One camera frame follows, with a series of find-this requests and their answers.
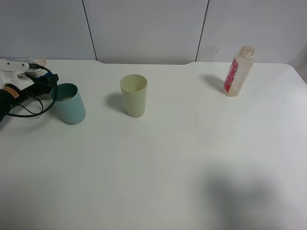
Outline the clear cup with blue sleeve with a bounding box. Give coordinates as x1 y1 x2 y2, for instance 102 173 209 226
25 59 49 79

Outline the pale yellow plastic cup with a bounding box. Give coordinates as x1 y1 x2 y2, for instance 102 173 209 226
119 74 147 118

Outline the black braided camera cable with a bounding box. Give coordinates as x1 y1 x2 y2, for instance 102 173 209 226
7 62 59 118

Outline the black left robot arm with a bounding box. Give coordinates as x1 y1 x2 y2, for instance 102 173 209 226
0 74 59 120

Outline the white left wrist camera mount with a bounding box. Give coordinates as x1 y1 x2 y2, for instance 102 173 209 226
0 59 36 91

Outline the thin black wire loop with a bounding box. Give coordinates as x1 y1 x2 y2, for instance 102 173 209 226
18 94 44 117

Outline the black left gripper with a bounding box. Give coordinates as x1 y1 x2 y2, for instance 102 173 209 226
18 73 59 100

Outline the pink labelled drink bottle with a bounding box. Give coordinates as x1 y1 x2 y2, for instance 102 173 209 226
224 46 255 97

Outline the teal plastic cup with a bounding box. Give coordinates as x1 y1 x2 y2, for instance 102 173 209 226
54 83 86 125

